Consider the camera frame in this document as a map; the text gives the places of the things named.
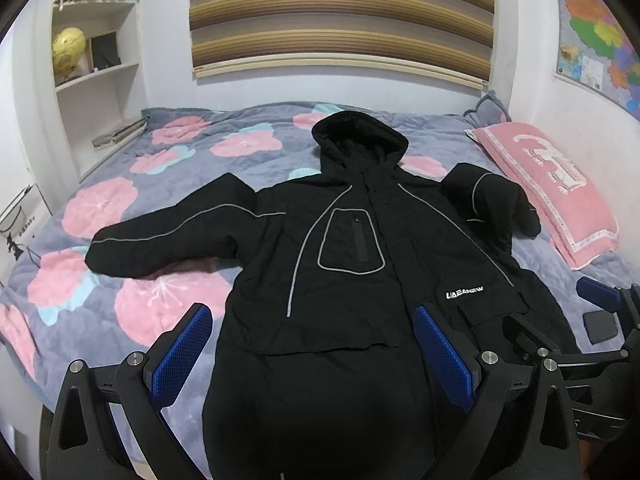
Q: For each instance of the black picture frame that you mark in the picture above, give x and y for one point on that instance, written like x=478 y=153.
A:
x=104 y=51

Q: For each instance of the white paper bag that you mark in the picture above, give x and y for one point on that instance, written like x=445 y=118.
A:
x=22 y=220

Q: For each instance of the grey floral bed quilt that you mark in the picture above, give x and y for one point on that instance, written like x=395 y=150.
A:
x=55 y=309

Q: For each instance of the yellow globe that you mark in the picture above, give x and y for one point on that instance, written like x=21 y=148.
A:
x=68 y=46

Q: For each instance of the colourful wall map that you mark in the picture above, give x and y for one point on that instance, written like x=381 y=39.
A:
x=595 y=52

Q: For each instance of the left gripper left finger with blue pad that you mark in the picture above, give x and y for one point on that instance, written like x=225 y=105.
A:
x=85 y=442

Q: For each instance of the flat book on shelf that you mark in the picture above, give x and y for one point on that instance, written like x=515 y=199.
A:
x=118 y=134

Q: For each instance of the pink pillow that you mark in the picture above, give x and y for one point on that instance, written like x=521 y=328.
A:
x=576 y=216

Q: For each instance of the white wall bookshelf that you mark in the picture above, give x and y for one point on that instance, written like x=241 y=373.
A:
x=98 y=77

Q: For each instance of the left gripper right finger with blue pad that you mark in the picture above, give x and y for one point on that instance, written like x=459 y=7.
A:
x=517 y=420

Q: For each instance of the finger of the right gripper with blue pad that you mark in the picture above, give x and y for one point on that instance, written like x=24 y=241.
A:
x=526 y=341
x=603 y=296

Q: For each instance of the black hooded jacket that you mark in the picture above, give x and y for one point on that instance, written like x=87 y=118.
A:
x=318 y=373

